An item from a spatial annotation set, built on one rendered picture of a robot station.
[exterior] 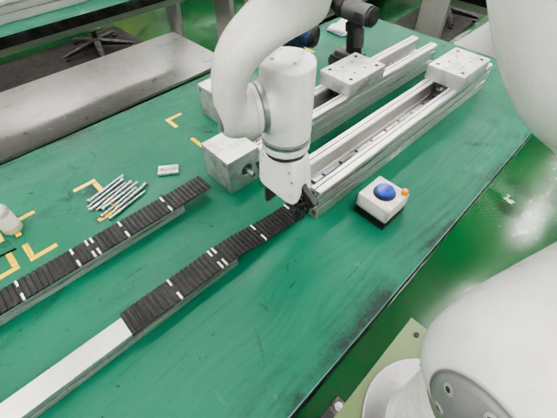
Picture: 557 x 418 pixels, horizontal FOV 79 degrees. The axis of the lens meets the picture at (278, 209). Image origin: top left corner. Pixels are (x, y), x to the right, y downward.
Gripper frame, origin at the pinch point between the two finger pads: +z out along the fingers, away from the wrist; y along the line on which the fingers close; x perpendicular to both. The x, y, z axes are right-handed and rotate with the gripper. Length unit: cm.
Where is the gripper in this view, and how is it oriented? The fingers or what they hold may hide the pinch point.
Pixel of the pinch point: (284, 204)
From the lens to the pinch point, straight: 71.9
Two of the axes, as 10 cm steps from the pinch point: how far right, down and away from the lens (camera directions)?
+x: 7.3, -5.2, 4.5
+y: 6.9, 5.5, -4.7
